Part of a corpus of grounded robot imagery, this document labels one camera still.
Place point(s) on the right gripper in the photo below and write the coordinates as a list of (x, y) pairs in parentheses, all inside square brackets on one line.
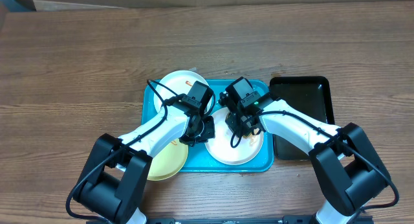
[(238, 125)]

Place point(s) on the white plate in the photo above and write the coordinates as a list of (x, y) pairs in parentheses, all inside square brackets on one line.
[(220, 149), (179, 82)]

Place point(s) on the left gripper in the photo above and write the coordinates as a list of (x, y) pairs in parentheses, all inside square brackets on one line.
[(209, 134)]

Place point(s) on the black water tray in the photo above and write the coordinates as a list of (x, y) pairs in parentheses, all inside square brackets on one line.
[(310, 95)]

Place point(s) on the green yellow sponge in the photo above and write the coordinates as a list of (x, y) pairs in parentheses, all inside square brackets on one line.
[(254, 135)]

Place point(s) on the yellow plate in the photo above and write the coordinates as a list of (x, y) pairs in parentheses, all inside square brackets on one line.
[(169, 161)]

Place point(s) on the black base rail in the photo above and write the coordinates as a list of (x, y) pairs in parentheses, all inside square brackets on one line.
[(302, 219)]

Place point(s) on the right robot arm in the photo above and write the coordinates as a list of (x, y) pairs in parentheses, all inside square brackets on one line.
[(349, 170)]

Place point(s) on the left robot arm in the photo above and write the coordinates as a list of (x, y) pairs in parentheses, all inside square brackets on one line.
[(113, 179)]

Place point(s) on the teal plastic tray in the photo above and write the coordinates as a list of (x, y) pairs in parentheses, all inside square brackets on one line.
[(199, 160)]

